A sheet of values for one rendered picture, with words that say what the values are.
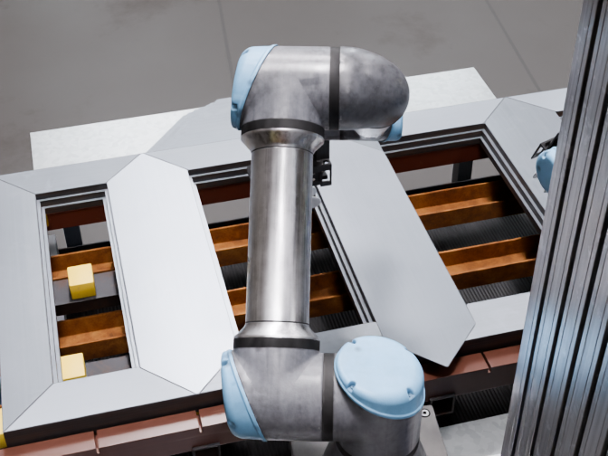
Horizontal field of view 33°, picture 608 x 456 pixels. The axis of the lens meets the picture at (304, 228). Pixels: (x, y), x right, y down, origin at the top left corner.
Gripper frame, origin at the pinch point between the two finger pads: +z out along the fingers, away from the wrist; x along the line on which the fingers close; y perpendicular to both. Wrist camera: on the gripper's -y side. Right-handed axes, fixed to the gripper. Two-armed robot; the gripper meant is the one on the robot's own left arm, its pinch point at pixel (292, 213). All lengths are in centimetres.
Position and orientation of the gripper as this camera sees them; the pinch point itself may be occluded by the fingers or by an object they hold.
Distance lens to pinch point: 210.7
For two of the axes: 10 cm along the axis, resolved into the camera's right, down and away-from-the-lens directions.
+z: 0.1, 7.6, 6.5
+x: -2.5, -6.2, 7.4
